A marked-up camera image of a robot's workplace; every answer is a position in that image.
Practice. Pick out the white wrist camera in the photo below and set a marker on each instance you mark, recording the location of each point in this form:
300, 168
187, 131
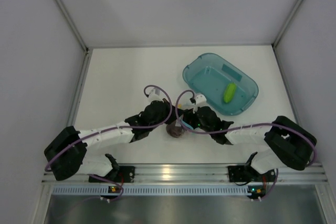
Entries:
198, 101
154, 95

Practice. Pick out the aluminium corner post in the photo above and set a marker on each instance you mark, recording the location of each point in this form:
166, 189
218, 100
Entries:
71, 24
287, 22

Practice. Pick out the green fake cucumber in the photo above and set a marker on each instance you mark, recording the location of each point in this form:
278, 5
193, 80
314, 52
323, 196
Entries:
229, 92

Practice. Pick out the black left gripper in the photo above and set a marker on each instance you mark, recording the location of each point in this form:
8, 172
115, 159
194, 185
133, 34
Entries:
168, 106

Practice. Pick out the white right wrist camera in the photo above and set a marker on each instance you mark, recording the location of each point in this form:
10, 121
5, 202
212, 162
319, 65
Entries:
198, 101

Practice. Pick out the right aluminium corner post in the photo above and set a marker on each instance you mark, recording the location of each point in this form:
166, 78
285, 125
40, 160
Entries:
287, 22

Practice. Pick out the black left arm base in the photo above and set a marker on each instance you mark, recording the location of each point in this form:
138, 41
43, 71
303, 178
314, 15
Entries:
125, 174

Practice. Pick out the clear zip top bag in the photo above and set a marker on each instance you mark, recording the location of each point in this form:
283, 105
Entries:
182, 109

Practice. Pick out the teal plastic bin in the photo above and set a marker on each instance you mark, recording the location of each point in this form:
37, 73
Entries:
209, 74

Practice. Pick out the white slotted cable duct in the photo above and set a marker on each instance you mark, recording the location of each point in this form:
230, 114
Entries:
156, 190

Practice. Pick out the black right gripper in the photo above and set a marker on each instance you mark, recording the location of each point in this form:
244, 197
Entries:
188, 116

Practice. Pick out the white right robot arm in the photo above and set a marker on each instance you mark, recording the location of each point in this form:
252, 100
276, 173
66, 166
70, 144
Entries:
286, 143

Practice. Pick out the brown fake chocolate food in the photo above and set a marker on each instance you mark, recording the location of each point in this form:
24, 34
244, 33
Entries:
174, 131

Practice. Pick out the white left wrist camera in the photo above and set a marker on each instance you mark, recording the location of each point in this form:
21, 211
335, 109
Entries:
154, 95

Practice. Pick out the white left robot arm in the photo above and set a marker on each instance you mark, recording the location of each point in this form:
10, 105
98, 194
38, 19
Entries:
75, 152

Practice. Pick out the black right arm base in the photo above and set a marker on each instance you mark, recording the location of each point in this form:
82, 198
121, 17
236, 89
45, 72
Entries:
237, 174

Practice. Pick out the aluminium rail front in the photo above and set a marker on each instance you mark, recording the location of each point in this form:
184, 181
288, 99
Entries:
217, 173

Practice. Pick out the left aluminium corner post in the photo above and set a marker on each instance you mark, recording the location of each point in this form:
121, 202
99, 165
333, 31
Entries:
71, 24

